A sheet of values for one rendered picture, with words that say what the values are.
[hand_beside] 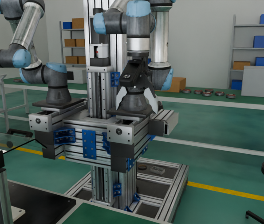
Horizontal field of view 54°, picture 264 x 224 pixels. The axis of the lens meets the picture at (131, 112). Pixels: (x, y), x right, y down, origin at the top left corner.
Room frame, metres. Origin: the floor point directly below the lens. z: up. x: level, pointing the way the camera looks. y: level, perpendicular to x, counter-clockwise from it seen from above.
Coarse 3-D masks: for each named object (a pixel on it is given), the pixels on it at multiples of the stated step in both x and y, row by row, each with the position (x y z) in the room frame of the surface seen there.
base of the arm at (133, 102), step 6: (126, 96) 1.34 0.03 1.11; (132, 96) 1.32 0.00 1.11; (138, 96) 1.33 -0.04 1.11; (144, 96) 1.37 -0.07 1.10; (126, 102) 1.32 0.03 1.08; (132, 102) 1.32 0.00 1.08; (138, 102) 1.33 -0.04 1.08; (144, 102) 1.34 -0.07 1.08; (120, 108) 1.36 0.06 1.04; (126, 108) 1.32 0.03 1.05; (132, 108) 1.31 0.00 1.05; (138, 108) 1.31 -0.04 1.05; (144, 108) 1.33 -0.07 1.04
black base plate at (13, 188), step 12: (12, 192) 0.97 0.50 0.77; (24, 192) 0.97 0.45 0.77; (36, 192) 0.97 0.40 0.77; (48, 192) 0.97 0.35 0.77; (12, 204) 0.88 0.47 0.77; (24, 204) 0.88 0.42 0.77; (36, 204) 0.88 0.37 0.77; (48, 204) 0.88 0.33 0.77; (60, 204) 0.88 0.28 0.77; (72, 204) 0.90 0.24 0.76; (24, 216) 0.81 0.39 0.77; (36, 216) 0.81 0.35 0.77; (48, 216) 0.81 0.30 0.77; (60, 216) 0.83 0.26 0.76
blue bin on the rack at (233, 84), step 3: (234, 81) 6.15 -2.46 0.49; (237, 81) 6.15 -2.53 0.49; (240, 81) 6.15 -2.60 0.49; (234, 84) 6.12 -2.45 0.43; (237, 84) 6.09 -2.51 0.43; (240, 84) 6.06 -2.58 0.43; (231, 87) 6.14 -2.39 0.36; (234, 87) 6.11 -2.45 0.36; (237, 87) 6.09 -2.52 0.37; (240, 87) 6.06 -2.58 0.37
